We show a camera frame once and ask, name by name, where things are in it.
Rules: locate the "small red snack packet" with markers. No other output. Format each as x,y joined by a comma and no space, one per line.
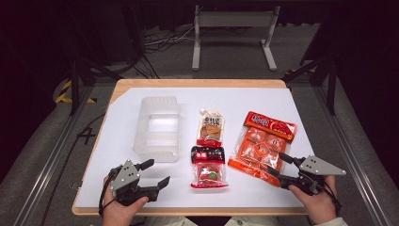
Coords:
208,171

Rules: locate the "person's legs in light trousers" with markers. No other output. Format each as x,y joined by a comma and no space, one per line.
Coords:
169,221

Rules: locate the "person's left hand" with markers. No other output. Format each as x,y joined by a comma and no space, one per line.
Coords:
120,215

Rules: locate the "yellow black hazard tape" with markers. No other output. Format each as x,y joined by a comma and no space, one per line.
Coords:
64,91

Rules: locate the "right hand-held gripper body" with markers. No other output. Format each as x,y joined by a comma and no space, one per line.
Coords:
316,166

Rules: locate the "wooden table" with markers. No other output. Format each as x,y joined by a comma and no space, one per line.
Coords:
200,83

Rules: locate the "grey metal stand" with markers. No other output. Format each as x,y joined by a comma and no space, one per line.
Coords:
233,19

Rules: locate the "aluminium floor rail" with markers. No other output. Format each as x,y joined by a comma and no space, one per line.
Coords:
55,150
351,150

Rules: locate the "large orange snack packet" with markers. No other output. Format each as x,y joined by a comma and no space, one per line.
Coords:
260,141

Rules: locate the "person's right hand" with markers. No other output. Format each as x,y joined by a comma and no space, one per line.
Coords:
320,205

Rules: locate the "clear plastic storage box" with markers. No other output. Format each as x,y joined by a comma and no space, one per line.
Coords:
158,128

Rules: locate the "black tripod stand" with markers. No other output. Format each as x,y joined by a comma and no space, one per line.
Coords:
331,84
75,84

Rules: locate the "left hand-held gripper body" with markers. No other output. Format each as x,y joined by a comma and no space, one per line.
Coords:
124,175

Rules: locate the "white table mat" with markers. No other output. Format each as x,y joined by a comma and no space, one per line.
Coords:
200,100

